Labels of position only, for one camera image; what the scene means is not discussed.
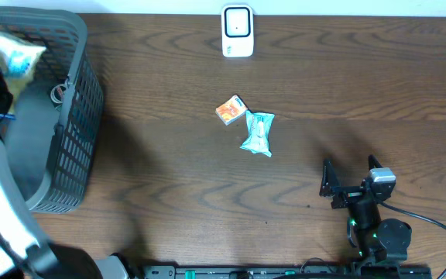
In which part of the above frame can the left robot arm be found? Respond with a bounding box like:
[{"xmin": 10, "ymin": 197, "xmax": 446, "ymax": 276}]
[{"xmin": 0, "ymin": 71, "xmax": 143, "ymax": 279}]

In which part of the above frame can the cream snack bag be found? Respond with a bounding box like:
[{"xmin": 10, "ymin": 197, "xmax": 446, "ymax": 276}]
[{"xmin": 0, "ymin": 31, "xmax": 46, "ymax": 115}]

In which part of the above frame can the dark green round-logo packet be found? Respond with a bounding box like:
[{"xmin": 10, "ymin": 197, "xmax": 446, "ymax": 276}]
[{"xmin": 50, "ymin": 84, "xmax": 67, "ymax": 111}]

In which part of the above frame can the teal wet wipes packet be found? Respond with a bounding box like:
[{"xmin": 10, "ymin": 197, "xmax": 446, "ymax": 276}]
[{"xmin": 240, "ymin": 111, "xmax": 275, "ymax": 157}]

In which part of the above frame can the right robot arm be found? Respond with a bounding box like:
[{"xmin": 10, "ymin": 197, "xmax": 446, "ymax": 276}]
[{"xmin": 319, "ymin": 155, "xmax": 412, "ymax": 264}]

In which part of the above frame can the small orange box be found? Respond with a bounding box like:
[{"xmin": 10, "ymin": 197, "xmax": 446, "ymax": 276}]
[{"xmin": 215, "ymin": 95, "xmax": 248, "ymax": 126}]

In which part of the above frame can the white barcode scanner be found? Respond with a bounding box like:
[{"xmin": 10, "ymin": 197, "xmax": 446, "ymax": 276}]
[{"xmin": 221, "ymin": 4, "xmax": 255, "ymax": 58}]

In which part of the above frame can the grey plastic mesh basket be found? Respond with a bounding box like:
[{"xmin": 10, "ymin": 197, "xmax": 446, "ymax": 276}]
[{"xmin": 0, "ymin": 6, "xmax": 104, "ymax": 214}]

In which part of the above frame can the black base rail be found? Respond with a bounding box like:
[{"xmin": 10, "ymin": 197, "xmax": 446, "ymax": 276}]
[{"xmin": 142, "ymin": 264, "xmax": 432, "ymax": 279}]

